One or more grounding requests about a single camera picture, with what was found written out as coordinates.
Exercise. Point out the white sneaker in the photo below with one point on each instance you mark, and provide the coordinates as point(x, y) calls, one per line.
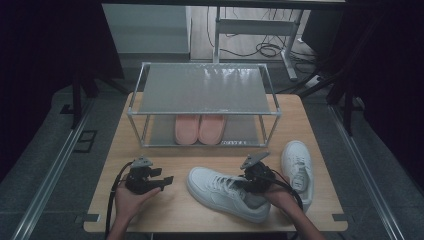
point(216, 196)
point(296, 160)

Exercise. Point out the grey cabinet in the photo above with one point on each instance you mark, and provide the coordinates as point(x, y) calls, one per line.
point(146, 30)

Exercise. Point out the pink slipper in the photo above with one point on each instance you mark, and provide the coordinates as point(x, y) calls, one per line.
point(212, 130)
point(186, 130)

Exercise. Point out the white power strip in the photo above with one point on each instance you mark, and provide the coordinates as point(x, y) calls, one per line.
point(314, 81)

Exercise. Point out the aluminium floor rail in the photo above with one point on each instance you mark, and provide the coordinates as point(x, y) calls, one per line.
point(370, 186)
point(50, 176)

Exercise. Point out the person's left hand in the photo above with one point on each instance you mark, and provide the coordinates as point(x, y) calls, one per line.
point(130, 203)

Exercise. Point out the person's right hand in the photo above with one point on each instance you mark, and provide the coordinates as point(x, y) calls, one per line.
point(278, 198)

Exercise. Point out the black metal stand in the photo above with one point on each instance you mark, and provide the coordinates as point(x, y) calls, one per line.
point(348, 110)
point(77, 100)

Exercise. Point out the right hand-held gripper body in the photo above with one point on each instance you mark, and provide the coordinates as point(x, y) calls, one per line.
point(258, 176)

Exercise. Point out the dark monitor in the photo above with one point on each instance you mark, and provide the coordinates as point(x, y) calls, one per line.
point(321, 31)

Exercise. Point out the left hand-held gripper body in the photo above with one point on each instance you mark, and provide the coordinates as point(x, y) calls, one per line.
point(138, 180)

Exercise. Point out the dark curtain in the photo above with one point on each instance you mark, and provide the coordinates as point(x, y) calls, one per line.
point(33, 66)
point(400, 83)

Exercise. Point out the grey metal shoe rack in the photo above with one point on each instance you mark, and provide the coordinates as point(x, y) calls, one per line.
point(203, 90)

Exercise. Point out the white metal desk frame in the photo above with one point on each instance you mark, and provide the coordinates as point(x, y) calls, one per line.
point(256, 27)

